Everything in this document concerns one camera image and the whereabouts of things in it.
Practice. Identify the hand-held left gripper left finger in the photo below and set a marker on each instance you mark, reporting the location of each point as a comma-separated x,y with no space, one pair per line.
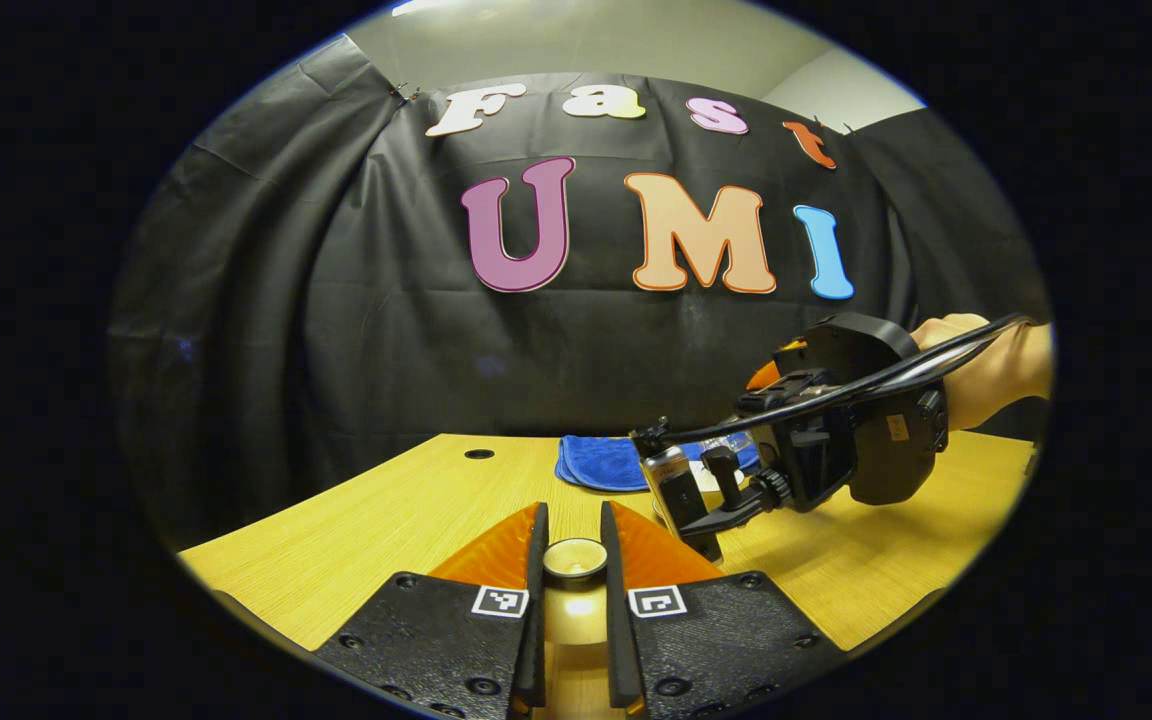
436,640

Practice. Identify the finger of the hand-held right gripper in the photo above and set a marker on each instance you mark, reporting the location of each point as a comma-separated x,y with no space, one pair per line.
686,510
764,376

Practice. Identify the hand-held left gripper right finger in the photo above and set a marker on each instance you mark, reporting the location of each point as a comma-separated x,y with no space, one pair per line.
716,640

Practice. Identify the clear water bottle red label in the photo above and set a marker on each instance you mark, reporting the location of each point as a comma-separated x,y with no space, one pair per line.
726,445

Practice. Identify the cream teacup lid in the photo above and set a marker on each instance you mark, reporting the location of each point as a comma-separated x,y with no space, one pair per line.
576,560

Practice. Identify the blue folded towel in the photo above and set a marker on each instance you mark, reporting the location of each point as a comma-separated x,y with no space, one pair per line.
601,462

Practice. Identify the black backdrop cloth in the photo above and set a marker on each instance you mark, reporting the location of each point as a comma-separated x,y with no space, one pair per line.
336,330

